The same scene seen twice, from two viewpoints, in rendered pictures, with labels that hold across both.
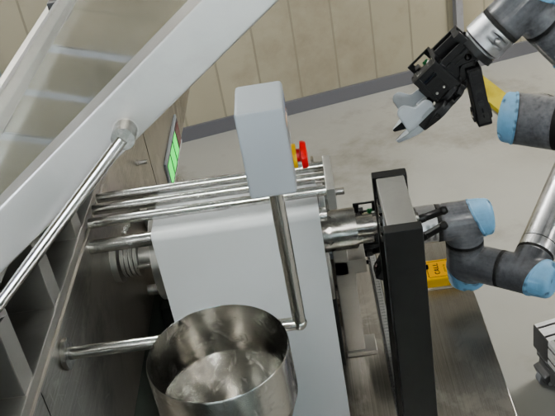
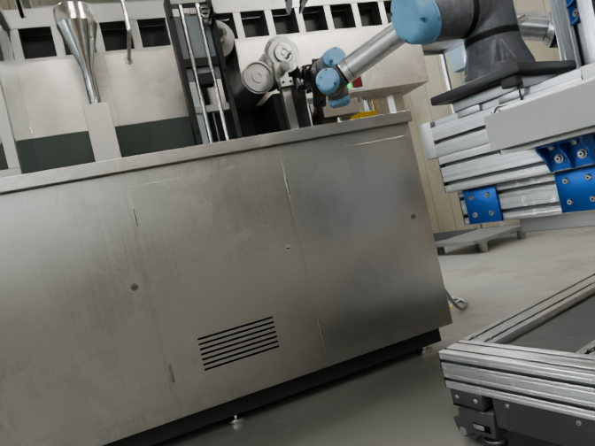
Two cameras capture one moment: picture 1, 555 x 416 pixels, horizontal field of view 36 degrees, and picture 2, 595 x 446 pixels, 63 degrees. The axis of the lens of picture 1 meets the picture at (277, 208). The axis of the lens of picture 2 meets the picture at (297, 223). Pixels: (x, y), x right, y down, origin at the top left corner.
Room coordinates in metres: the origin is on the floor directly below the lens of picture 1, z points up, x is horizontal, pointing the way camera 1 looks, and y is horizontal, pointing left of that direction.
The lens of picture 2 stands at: (0.47, -1.82, 0.63)
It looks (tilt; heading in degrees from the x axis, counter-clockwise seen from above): 1 degrees down; 66
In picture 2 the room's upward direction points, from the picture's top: 13 degrees counter-clockwise
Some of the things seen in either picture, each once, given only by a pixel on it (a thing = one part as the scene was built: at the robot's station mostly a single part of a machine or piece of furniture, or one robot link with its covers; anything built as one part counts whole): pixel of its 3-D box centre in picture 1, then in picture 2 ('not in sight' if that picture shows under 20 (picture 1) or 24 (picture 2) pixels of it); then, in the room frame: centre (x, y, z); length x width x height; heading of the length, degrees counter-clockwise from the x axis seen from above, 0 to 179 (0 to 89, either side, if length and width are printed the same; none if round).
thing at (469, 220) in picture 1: (463, 220); (331, 62); (1.38, -0.36, 1.11); 0.11 x 0.08 x 0.09; 86
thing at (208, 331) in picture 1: (222, 373); (75, 18); (0.63, 0.08, 1.50); 0.14 x 0.14 x 0.06
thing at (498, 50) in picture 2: not in sight; (495, 57); (1.39, -1.03, 0.87); 0.15 x 0.15 x 0.10
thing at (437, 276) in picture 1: (440, 272); (363, 117); (1.48, -0.33, 0.91); 0.07 x 0.07 x 0.02; 86
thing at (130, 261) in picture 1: (137, 257); not in sight; (1.12, 0.23, 1.34); 0.07 x 0.07 x 0.07; 86
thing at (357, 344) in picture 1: (354, 288); (289, 101); (1.30, -0.12, 1.05); 0.06 x 0.05 x 0.31; 86
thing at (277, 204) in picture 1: (286, 255); (122, 3); (0.80, 0.00, 1.51); 0.02 x 0.02 x 0.20
